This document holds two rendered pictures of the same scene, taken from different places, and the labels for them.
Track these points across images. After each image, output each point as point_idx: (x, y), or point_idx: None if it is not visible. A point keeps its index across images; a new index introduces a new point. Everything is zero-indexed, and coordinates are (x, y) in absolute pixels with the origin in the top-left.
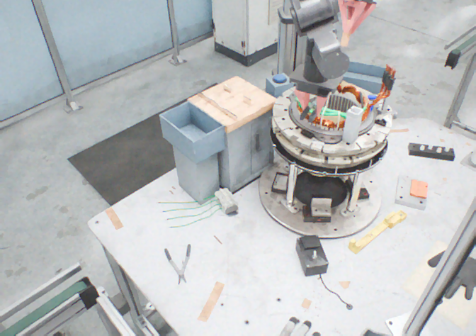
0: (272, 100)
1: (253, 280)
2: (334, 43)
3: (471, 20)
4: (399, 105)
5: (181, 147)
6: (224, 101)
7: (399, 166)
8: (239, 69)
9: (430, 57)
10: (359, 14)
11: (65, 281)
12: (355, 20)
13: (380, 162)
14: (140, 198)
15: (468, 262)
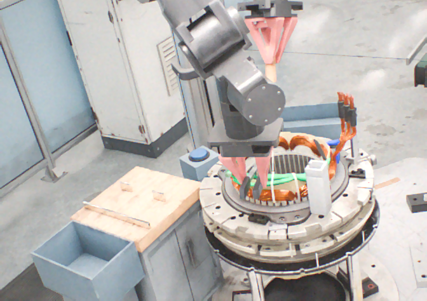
0: (196, 186)
1: None
2: (255, 73)
3: (426, 27)
4: (375, 155)
5: (75, 293)
6: (125, 207)
7: (405, 232)
8: (144, 164)
9: (393, 84)
10: (279, 34)
11: None
12: (276, 43)
13: (376, 235)
14: None
15: None
